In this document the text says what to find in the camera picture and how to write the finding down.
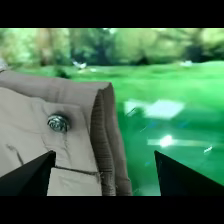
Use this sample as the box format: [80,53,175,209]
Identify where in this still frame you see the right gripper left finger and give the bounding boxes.
[0,150,57,197]

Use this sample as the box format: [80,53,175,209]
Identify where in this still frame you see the beige pants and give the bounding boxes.
[0,58,134,197]

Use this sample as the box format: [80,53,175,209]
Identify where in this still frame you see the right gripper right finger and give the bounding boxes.
[153,150,224,197]

